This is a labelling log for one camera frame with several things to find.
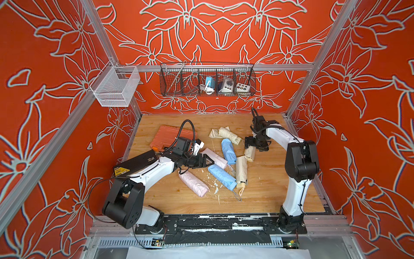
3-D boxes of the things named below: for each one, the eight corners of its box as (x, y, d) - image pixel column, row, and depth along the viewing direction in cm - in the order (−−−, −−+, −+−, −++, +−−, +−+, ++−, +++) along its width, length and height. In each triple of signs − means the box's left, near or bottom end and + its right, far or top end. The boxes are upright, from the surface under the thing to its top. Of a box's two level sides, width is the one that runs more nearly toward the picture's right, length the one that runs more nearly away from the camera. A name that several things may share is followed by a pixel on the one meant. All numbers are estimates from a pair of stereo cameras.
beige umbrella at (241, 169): (235, 183, 86) (236, 181, 84) (235, 157, 96) (236, 155, 94) (247, 184, 85) (248, 183, 83) (245, 158, 96) (246, 156, 94)
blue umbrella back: (226, 165, 94) (227, 162, 91) (220, 142, 105) (220, 139, 102) (236, 163, 95) (237, 160, 92) (229, 141, 105) (230, 137, 103)
